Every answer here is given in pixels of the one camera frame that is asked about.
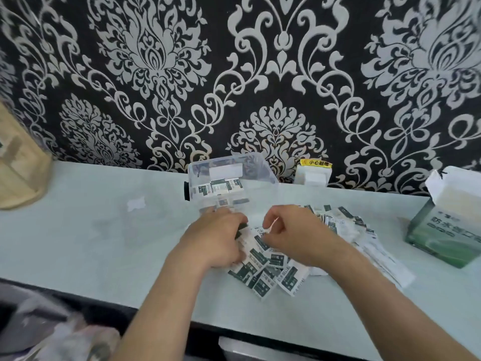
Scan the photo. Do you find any pile of white green packets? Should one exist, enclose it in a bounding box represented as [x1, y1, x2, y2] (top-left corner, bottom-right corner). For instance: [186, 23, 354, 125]
[227, 205, 376, 300]

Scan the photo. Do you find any person's left forearm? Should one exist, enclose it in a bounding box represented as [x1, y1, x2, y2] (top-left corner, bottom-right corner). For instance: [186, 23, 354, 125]
[112, 251, 211, 361]

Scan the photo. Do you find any clear plastic box lid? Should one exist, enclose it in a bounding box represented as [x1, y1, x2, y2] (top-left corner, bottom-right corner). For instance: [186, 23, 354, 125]
[90, 191, 196, 252]

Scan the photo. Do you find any person's right forearm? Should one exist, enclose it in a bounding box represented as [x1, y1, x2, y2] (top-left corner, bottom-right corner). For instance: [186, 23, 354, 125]
[330, 244, 478, 361]

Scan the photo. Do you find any white paper leaflet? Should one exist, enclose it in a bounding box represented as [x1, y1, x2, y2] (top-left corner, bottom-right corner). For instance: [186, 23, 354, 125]
[353, 233, 416, 289]

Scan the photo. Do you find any crumpled plastic bag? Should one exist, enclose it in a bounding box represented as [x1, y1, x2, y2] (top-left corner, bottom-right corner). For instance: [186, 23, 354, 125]
[0, 285, 121, 361]

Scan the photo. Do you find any person's left hand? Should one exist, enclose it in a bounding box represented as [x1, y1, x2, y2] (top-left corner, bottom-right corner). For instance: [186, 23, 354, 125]
[171, 208, 250, 270]

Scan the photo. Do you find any white wall socket yellow label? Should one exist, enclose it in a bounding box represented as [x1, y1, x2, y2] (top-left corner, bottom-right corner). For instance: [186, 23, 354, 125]
[294, 158, 333, 188]

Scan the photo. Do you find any green white cardboard carton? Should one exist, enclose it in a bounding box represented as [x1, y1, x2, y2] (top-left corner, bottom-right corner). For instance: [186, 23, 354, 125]
[405, 165, 481, 269]

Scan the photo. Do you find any person's right hand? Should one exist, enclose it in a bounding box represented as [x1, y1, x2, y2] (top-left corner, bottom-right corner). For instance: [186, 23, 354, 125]
[262, 205, 358, 270]

